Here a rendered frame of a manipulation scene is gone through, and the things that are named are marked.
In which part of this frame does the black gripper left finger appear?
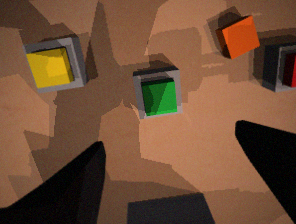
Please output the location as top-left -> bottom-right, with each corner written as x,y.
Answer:
0,141 -> 106,224

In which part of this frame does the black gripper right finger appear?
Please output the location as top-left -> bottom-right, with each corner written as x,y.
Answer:
235,120 -> 296,224

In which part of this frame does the red button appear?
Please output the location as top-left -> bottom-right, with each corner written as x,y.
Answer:
262,42 -> 296,92

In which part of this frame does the yellow button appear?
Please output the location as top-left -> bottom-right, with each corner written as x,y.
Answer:
22,37 -> 89,93

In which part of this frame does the orange block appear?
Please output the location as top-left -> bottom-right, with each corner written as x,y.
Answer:
215,15 -> 260,60

